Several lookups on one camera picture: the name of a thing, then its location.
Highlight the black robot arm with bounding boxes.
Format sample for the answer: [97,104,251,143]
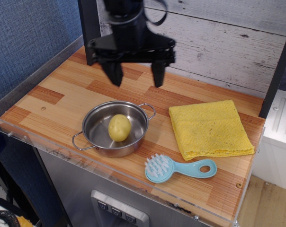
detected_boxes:
[88,0,176,87]

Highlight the black and yellow bag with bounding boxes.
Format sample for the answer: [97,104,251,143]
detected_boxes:
[0,210,34,227]

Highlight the white side cabinet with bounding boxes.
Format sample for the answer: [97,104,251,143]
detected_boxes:
[252,90,286,189]

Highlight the yellow toy potato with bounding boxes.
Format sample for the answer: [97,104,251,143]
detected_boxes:
[108,114,131,142]

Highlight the dark left post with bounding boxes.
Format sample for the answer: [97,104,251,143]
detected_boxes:
[77,0,101,66]

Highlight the small steel pan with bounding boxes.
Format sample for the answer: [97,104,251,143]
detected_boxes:
[72,101,156,157]

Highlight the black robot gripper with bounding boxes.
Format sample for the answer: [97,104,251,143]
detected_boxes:
[88,7,175,88]

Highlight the light blue scrub brush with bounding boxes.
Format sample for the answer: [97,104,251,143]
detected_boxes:
[144,154,217,183]

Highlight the clear acrylic guard rail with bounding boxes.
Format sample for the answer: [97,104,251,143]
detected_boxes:
[0,38,265,227]

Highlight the dark post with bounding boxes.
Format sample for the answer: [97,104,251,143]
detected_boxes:
[259,42,286,119]
[77,0,101,66]

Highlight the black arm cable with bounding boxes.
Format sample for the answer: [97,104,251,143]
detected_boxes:
[143,0,169,26]

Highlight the dark right post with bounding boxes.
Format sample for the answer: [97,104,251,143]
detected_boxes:
[259,42,286,119]

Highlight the folded yellow cloth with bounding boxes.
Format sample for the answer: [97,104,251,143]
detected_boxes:
[169,100,255,161]

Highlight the silver button control panel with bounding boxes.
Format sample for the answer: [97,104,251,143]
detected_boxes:
[90,190,150,227]

